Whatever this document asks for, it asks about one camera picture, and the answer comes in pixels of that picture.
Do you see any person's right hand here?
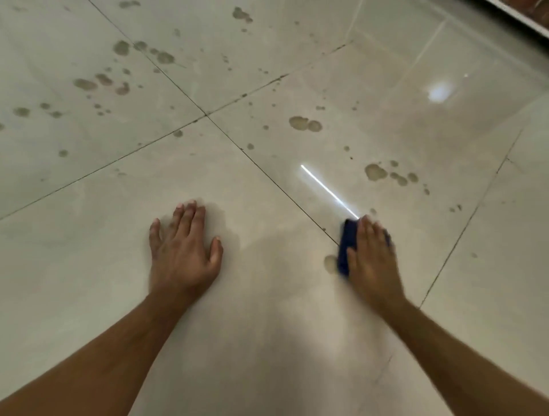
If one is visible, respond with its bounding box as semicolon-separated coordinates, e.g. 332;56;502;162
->
346;215;407;308

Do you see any person's left hand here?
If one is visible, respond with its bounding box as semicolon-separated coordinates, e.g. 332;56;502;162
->
148;200;224;301

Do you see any blue cleaning cloth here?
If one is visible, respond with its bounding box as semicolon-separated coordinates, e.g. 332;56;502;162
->
337;219;393;277

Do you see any person's right forearm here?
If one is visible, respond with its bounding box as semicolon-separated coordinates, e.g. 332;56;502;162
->
377;298;549;416

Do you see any person's left forearm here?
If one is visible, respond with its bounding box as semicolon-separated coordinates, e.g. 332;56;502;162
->
0;292;202;416

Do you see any white threshold strip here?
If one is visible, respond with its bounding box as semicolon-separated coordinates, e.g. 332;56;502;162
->
485;0;549;27

